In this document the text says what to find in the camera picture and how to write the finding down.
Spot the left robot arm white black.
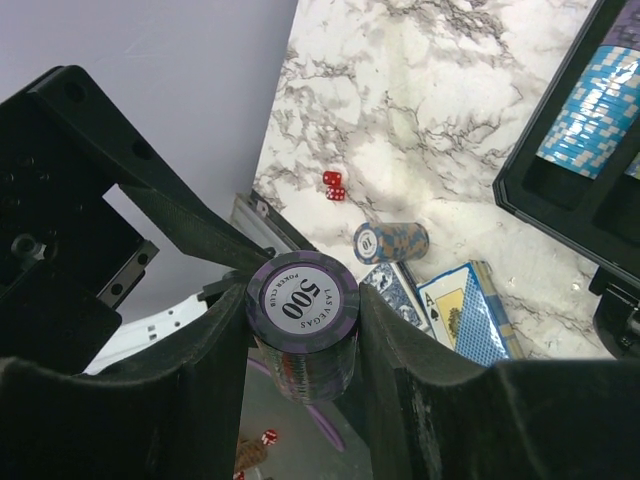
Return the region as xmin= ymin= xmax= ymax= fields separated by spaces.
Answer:
xmin=1 ymin=65 xmax=268 ymax=375

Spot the black poker set case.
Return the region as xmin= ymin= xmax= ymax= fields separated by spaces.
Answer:
xmin=493 ymin=1 xmax=639 ymax=359

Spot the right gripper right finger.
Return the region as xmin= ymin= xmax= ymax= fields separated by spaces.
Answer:
xmin=359 ymin=285 xmax=639 ymax=479

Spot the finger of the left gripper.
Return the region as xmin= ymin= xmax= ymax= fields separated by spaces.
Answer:
xmin=120 ymin=184 xmax=271 ymax=273

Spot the purple 500 chip stack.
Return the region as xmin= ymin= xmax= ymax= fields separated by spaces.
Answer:
xmin=245 ymin=250 xmax=360 ymax=405

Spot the blue back card deck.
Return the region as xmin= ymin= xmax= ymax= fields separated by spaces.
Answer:
xmin=363 ymin=263 xmax=433 ymax=337

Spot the purple chip stack back left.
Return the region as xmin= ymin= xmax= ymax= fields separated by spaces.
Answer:
xmin=602 ymin=0 xmax=640 ymax=50

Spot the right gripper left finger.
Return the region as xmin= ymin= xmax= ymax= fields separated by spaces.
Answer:
xmin=1 ymin=284 xmax=248 ymax=479

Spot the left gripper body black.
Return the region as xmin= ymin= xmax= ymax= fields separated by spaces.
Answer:
xmin=1 ymin=65 xmax=157 ymax=375

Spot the red dice pair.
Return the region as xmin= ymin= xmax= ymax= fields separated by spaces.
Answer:
xmin=322 ymin=171 xmax=346 ymax=201

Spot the light blue chip stack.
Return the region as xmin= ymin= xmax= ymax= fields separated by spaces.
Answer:
xmin=537 ymin=45 xmax=639 ymax=180

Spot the ace of spades card deck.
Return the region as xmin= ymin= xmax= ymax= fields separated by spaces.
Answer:
xmin=417 ymin=260 xmax=524 ymax=367

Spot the blue tan 10 chip stack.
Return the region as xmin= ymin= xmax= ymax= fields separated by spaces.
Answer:
xmin=353 ymin=222 xmax=430 ymax=265

